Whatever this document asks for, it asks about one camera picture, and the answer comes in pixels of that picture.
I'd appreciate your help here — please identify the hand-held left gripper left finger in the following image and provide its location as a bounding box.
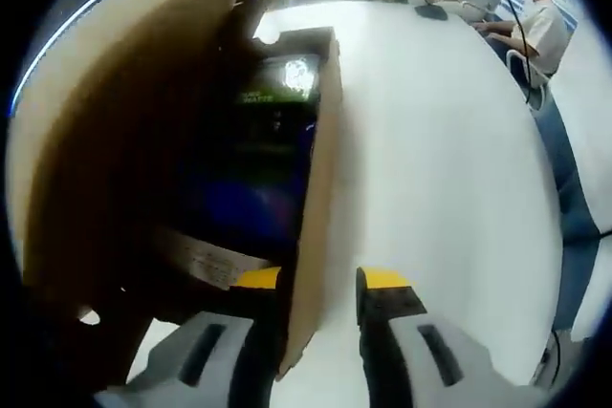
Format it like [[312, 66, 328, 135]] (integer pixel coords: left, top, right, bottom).
[[95, 266, 284, 408]]

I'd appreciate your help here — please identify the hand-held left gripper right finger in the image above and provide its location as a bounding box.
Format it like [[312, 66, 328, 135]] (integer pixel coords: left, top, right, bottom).
[[355, 266, 546, 408]]

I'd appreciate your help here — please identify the white office chair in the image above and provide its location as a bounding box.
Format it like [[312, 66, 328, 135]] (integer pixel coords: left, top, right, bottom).
[[506, 47, 552, 111]]

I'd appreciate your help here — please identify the black desk microphone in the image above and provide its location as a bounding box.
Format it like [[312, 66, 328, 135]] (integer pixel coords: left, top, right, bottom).
[[413, 0, 484, 22]]

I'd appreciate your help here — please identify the brown cardboard shoe box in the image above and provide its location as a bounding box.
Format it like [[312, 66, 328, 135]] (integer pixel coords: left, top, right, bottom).
[[18, 0, 346, 383]]

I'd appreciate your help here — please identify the white medicine box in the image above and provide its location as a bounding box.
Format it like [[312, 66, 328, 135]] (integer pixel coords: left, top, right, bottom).
[[151, 228, 272, 290]]

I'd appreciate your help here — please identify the black hanging cable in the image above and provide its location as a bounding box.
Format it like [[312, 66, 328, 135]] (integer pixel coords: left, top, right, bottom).
[[477, 0, 533, 106]]

